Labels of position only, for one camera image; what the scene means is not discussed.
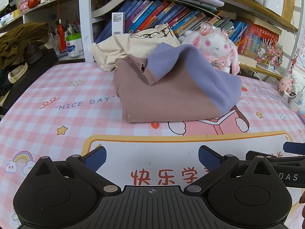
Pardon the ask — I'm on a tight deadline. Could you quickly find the mauve and lilac sweater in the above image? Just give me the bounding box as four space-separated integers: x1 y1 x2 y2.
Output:
113 43 241 123

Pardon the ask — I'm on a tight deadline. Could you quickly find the pink cartoon desk mat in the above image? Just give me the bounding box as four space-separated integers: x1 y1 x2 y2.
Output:
1 63 304 228

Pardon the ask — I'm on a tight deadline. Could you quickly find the small pink pig plush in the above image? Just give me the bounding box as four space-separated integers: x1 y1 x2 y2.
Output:
278 77 294 95

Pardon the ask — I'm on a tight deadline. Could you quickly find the colourful sequin ornament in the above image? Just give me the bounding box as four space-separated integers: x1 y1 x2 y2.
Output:
255 39 284 70

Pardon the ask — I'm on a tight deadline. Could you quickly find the red book set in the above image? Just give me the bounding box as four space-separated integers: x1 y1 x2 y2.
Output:
238 23 281 58

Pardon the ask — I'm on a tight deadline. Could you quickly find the cream t-shirt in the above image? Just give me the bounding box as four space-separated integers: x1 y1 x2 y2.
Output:
88 24 180 72

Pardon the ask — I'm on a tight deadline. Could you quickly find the white pink bunny plush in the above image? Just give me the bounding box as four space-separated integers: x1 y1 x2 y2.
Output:
178 23 240 75

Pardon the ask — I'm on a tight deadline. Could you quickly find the white wristwatch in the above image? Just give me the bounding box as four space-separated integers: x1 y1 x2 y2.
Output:
8 63 28 84

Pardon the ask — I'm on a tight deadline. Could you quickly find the white green pen jar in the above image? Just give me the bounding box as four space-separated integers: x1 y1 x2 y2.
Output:
65 33 84 58

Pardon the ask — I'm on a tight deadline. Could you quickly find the red tassel ornament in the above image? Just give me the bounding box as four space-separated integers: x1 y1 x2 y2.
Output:
58 19 66 52

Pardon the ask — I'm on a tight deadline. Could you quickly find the olive brown garment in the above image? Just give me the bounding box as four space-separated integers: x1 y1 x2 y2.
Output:
1 22 49 69

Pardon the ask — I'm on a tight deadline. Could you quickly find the white barcode box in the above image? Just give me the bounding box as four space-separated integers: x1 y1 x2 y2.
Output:
112 12 125 35

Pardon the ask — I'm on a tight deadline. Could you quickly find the row of colourful books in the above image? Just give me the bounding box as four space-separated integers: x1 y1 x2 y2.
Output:
95 0 248 44

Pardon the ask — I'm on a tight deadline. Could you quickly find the white bookshelf frame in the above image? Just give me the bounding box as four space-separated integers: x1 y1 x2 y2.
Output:
0 0 298 63

